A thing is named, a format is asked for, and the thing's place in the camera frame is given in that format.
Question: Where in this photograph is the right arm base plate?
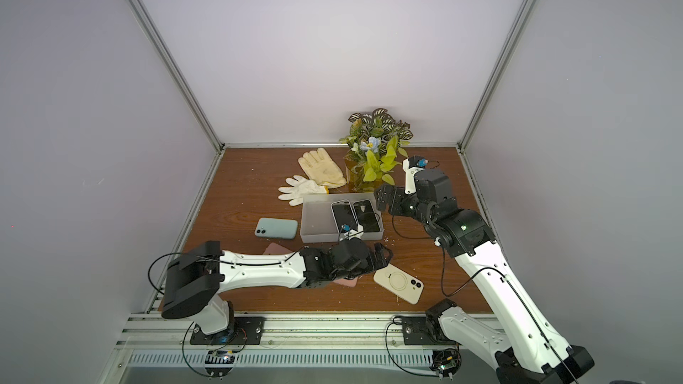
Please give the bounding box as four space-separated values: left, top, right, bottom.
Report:
397 316 456 346

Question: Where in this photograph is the mint green phone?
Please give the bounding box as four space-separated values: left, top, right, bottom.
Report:
254 218 299 240

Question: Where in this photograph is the grey plastic storage box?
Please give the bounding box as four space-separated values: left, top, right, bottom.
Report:
300 193 384 244

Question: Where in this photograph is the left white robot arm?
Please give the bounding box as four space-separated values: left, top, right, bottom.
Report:
161 238 393 335

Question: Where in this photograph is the cream white phone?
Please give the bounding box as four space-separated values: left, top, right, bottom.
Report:
374 264 424 305

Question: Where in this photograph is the pink phone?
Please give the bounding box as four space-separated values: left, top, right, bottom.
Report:
334 277 359 288
263 243 292 255

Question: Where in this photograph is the aluminium front rail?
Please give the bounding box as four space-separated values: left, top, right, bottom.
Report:
114 313 508 353

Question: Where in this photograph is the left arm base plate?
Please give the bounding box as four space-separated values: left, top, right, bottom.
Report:
190 316 266 346

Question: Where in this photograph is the cream rubber glove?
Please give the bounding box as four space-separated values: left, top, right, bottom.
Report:
298 148 347 188

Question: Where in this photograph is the right connector board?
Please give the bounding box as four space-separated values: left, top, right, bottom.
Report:
430 348 462 380

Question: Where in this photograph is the artificial plant in vase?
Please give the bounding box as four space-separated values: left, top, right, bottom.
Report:
340 108 414 192

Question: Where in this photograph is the white cotton glove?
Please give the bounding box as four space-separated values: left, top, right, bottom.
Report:
279 175 329 206

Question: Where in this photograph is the left connector board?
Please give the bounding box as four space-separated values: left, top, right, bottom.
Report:
204 350 237 379

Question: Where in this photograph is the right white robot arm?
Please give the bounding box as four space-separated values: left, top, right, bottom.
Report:
375 158 595 383

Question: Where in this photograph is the connector board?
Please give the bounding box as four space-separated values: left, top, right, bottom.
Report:
204 350 237 379
430 348 462 380

